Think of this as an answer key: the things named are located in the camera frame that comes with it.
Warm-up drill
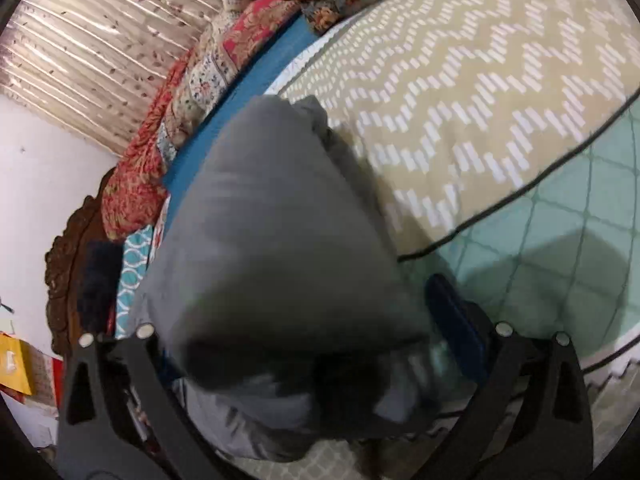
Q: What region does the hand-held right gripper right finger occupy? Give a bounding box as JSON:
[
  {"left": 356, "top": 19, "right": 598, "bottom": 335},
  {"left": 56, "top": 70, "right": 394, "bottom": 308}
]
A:
[{"left": 427, "top": 274, "right": 594, "bottom": 480}]

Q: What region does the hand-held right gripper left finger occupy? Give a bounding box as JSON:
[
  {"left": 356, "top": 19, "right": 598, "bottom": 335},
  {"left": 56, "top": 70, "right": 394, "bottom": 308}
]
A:
[{"left": 56, "top": 324, "right": 221, "bottom": 480}]

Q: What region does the grey puffer jacket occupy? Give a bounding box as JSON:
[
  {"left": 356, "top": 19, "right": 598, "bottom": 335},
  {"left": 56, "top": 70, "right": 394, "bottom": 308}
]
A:
[{"left": 115, "top": 94, "right": 481, "bottom": 463}]

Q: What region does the dark blue cloth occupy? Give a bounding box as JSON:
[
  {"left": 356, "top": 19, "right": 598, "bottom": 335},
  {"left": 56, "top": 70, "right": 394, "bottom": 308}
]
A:
[{"left": 80, "top": 242, "right": 126, "bottom": 336}]

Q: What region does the carved wooden headboard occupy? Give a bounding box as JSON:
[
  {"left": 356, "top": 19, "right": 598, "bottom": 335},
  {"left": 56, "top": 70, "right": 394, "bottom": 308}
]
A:
[{"left": 44, "top": 167, "right": 131, "bottom": 361}]

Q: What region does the yellow bag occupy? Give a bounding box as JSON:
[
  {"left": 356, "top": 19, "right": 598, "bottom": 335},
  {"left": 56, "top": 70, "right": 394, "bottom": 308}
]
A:
[{"left": 0, "top": 332, "right": 33, "bottom": 396}]

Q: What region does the floral patchwork quilt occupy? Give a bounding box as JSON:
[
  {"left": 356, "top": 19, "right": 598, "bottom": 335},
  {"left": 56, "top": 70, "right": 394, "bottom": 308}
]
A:
[{"left": 100, "top": 0, "right": 496, "bottom": 241}]

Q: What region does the beige chevron blanket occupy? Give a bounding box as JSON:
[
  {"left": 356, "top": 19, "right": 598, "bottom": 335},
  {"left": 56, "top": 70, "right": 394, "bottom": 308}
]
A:
[{"left": 277, "top": 0, "right": 640, "bottom": 261}]

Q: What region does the beige patterned curtain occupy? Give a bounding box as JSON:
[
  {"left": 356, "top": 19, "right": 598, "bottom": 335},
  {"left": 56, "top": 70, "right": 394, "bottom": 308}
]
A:
[{"left": 0, "top": 0, "right": 236, "bottom": 156}]

